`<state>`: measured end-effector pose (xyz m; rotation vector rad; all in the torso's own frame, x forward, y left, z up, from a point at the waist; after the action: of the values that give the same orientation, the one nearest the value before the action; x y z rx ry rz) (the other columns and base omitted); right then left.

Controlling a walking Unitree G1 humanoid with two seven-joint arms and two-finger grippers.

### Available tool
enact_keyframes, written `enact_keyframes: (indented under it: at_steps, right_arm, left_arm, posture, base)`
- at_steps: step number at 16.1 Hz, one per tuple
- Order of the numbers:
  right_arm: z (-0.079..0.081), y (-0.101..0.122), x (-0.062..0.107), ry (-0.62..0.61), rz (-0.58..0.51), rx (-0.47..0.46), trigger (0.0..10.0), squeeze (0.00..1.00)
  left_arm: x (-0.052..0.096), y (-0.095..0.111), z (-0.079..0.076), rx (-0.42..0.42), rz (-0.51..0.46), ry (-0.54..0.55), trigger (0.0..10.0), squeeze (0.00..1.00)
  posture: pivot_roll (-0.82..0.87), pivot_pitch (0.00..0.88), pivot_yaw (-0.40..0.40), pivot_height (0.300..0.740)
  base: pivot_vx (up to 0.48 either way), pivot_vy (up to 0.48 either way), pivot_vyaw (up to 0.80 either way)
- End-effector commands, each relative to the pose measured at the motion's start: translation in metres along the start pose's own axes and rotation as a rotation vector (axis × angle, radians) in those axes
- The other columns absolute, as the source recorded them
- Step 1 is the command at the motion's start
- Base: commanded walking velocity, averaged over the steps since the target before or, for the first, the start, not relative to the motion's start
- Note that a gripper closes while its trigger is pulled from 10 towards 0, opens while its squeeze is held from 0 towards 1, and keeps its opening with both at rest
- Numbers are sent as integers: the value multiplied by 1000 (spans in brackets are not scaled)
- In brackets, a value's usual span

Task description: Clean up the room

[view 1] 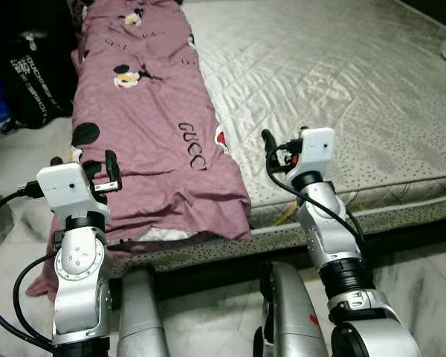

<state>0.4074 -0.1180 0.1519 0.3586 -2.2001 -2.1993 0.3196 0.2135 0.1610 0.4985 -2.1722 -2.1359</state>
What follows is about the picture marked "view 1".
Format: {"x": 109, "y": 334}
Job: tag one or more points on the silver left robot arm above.
{"x": 82, "y": 290}

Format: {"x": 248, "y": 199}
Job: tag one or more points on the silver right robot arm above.
{"x": 327, "y": 230}

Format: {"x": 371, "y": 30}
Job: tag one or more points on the mauve cartoon print blanket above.
{"x": 149, "y": 149}

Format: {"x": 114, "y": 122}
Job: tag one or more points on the black bag white lettering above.
{"x": 41, "y": 82}

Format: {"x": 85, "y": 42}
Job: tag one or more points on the white quilted mattress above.
{"x": 342, "y": 89}

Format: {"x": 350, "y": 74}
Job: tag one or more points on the silver left robot leg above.
{"x": 141, "y": 320}

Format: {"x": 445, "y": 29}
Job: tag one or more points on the silver robot leg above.
{"x": 141, "y": 320}
{"x": 290, "y": 320}

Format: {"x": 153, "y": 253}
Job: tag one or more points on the silver right robot leg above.
{"x": 290, "y": 320}

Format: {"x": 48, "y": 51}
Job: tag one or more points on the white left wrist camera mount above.
{"x": 63, "y": 190}

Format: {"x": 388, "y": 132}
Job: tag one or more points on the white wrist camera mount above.
{"x": 63, "y": 190}
{"x": 317, "y": 149}

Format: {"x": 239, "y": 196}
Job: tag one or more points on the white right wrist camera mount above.
{"x": 317, "y": 149}

